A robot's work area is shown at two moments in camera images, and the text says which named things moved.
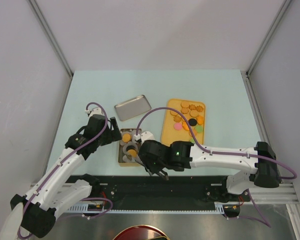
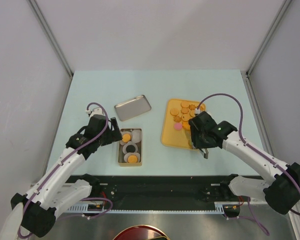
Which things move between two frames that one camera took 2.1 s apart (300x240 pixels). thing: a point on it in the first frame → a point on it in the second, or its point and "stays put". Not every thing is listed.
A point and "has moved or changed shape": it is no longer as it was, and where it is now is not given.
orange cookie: x=126 y=137 stays put
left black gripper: x=111 y=136 stays put
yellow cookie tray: x=176 y=129 stays put
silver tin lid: x=132 y=107 stays put
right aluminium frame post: x=247 y=80 stays put
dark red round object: x=140 y=232 stays put
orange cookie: x=132 y=152 → x=132 y=159
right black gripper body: x=154 y=167 → x=198 y=139
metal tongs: x=163 y=174 has moved or changed shape
